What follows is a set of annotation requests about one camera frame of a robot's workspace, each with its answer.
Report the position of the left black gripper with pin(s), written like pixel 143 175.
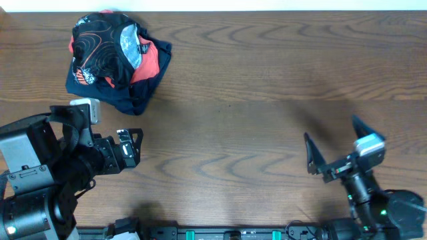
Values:
pixel 126 153

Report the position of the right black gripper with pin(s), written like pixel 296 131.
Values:
pixel 337 168

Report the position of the black printed cycling jersey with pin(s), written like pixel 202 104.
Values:
pixel 103 50

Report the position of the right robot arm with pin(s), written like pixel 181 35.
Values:
pixel 375 213

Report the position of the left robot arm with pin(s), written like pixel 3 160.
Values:
pixel 52 159

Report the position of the navy folded garment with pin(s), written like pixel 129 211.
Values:
pixel 120 65

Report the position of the red folded shirt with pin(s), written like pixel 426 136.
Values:
pixel 148 61

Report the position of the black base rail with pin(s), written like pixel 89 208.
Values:
pixel 298 231

